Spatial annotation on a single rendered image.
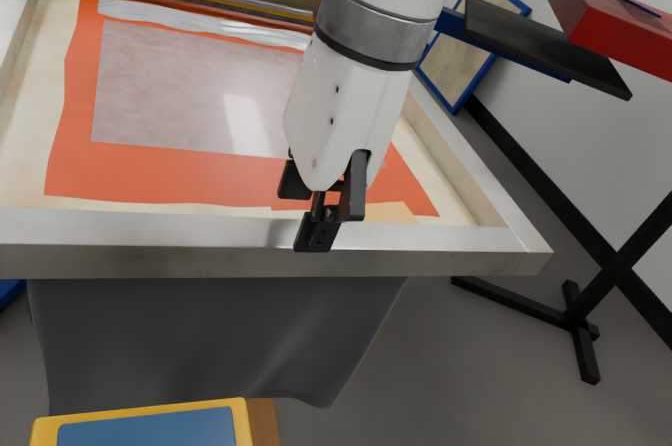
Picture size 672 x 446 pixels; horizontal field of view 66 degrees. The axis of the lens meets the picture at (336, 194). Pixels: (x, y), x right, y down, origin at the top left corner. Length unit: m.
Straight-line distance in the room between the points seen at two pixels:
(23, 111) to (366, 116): 0.39
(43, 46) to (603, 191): 2.45
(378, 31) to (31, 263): 0.29
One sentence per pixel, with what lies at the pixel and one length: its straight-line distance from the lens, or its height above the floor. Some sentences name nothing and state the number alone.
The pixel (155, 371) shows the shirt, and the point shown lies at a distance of 0.73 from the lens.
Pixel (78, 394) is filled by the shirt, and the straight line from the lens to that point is 0.76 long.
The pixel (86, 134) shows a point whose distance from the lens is 0.58.
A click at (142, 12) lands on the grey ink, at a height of 0.96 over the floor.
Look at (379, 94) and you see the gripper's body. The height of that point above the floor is 1.16.
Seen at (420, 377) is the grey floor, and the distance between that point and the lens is 1.74.
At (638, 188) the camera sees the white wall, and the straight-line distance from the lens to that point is 2.66.
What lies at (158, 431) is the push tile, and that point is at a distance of 0.36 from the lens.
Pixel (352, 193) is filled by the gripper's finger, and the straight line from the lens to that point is 0.35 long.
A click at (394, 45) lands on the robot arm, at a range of 0.33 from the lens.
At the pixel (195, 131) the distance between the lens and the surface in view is 0.61.
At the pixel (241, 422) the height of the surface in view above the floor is 0.95.
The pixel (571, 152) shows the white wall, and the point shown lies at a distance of 2.91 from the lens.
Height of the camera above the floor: 1.29
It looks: 35 degrees down
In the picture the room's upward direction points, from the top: 22 degrees clockwise
